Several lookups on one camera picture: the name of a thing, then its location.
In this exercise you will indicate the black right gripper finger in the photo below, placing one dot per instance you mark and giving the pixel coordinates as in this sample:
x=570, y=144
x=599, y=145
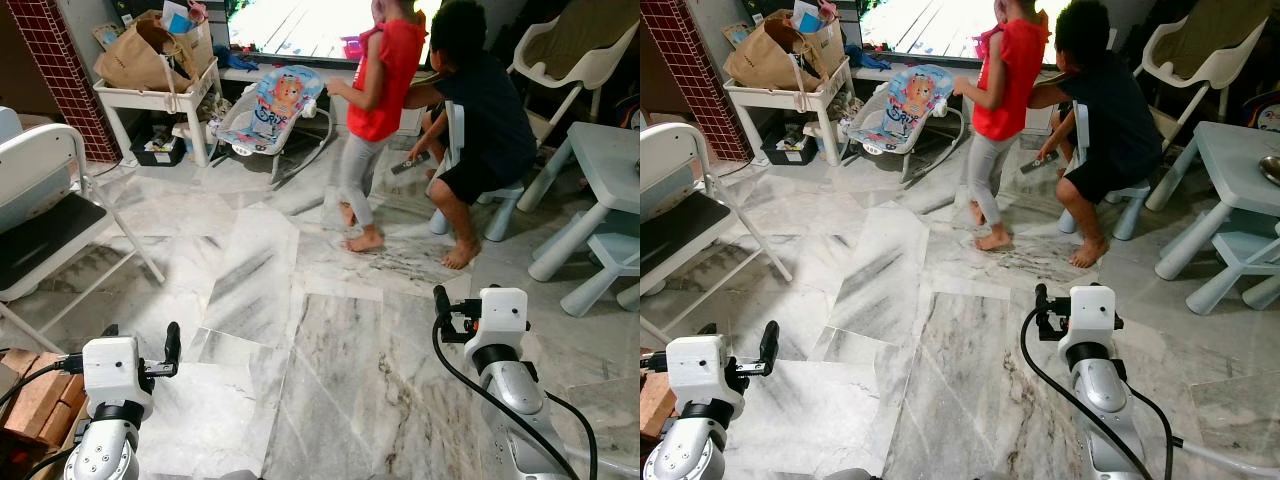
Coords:
x=443, y=303
x=1041, y=300

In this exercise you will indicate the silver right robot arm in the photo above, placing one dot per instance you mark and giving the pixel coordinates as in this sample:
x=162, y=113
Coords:
x=1100, y=392
x=510, y=392

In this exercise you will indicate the white chair with black seat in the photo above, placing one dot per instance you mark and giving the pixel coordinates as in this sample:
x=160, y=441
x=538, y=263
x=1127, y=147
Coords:
x=675, y=235
x=40, y=240

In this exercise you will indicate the pale blue kids chair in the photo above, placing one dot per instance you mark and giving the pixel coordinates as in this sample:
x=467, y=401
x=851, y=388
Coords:
x=1130, y=205
x=503, y=205

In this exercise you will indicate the pale blue kids stool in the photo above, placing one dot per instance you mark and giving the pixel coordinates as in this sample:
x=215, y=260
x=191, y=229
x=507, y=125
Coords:
x=1245, y=250
x=612, y=250

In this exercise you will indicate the grey remote control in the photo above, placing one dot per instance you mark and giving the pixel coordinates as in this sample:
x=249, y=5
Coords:
x=1038, y=163
x=410, y=163

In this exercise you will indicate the black storage box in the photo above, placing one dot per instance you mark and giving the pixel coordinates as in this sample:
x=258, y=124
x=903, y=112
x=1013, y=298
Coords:
x=788, y=150
x=158, y=150

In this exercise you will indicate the pale blue kids table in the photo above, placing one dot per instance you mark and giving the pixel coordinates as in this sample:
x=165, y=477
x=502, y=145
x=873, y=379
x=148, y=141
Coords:
x=1240, y=150
x=605, y=160

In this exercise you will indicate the child in dark shirt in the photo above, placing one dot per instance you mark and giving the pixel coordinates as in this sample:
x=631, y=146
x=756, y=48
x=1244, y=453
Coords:
x=490, y=110
x=1110, y=110

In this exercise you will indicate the child in red shirt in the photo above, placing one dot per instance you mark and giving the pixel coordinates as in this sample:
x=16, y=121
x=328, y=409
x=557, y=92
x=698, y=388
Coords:
x=385, y=80
x=1010, y=80

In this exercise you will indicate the white side table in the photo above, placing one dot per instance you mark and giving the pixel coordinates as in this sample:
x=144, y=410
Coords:
x=780, y=100
x=150, y=100

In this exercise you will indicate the blue bear print baby bouncer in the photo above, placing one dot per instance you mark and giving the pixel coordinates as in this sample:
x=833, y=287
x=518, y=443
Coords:
x=275, y=105
x=905, y=105

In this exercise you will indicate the red tiled pillar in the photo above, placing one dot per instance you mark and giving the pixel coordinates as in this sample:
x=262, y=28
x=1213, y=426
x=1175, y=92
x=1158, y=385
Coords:
x=60, y=70
x=695, y=70

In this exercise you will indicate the metal bowl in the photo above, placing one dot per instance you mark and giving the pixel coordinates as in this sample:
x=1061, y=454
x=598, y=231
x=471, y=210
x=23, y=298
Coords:
x=1271, y=170

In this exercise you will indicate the brown paper bag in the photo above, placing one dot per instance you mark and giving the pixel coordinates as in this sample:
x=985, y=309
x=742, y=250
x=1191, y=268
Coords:
x=140, y=60
x=775, y=60

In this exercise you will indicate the white baby high chair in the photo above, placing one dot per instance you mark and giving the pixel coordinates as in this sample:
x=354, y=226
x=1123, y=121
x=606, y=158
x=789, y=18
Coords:
x=585, y=60
x=1215, y=60

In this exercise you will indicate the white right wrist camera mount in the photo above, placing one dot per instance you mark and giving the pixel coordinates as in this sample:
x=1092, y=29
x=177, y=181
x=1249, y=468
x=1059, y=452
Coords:
x=1093, y=312
x=503, y=315

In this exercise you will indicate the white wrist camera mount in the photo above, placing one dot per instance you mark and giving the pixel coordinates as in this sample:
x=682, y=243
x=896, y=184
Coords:
x=503, y=315
x=110, y=370
x=1093, y=312
x=697, y=370

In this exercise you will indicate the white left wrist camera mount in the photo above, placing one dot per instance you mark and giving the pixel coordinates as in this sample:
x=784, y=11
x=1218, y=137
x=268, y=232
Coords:
x=697, y=370
x=110, y=370

